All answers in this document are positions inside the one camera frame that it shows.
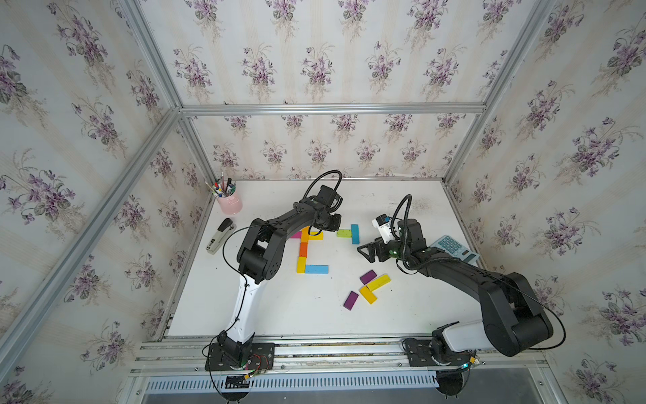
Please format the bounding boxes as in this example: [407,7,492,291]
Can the green wooden block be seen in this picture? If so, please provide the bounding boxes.
[336,229,353,238]

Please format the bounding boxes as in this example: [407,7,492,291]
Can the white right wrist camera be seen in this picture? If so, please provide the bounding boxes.
[372,214,395,243]

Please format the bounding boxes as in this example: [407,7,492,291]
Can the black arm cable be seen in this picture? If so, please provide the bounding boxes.
[301,169,344,213]
[392,194,414,233]

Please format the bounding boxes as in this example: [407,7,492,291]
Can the teal wooden block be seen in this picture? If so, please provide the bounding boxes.
[351,224,360,245]

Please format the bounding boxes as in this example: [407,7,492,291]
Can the orange-yellow wooden block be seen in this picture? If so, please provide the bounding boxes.
[300,227,310,243]

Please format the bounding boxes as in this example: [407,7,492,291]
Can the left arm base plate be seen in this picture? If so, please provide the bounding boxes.
[202,343,276,372]

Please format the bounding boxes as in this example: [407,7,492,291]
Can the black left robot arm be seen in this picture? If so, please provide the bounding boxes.
[216,185,343,361]

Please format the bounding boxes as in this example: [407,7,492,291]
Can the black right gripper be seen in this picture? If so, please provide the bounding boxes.
[357,233,412,264]

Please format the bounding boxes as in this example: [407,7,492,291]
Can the black and white stapler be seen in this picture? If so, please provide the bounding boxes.
[206,217,237,255]

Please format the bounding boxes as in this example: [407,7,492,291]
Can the pink metal pen bucket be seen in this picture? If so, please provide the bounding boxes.
[217,195,243,215]

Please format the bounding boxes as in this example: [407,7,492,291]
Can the purple wooden block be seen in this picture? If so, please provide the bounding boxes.
[343,291,358,311]

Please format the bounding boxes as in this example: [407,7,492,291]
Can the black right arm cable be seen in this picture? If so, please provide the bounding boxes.
[392,194,414,233]

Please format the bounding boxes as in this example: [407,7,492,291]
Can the orange wooden block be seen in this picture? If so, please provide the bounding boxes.
[299,242,309,259]

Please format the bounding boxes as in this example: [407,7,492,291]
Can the small purple block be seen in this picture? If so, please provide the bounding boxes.
[359,270,377,285]

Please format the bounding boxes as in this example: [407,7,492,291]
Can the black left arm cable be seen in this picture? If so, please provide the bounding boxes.
[301,169,344,213]

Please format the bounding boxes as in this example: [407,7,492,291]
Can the light blue calculator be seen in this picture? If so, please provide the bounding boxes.
[432,235,480,264]

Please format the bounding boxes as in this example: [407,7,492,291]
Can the light blue wooden block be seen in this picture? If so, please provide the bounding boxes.
[306,264,329,274]

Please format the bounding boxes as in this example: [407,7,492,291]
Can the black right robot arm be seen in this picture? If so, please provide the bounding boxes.
[357,215,557,363]

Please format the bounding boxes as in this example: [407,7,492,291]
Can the aluminium front rail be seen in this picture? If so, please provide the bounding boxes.
[128,335,551,378]

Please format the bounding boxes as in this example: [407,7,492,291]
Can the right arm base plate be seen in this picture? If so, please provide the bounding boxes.
[401,338,475,368]

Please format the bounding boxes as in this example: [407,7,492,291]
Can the lemon yellow block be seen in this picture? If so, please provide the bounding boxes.
[367,274,391,291]

